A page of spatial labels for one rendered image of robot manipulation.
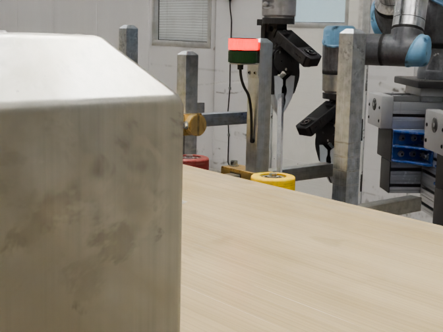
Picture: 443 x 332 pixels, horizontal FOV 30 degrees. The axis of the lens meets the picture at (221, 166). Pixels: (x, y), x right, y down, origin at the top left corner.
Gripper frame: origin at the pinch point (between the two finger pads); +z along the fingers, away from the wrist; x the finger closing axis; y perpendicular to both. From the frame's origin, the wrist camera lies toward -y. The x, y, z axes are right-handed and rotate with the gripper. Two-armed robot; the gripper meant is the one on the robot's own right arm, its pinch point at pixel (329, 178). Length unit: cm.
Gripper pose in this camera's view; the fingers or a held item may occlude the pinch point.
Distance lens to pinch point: 196.1
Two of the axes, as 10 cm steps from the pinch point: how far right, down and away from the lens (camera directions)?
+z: 0.0, 9.8, 1.8
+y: 7.8, -1.2, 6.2
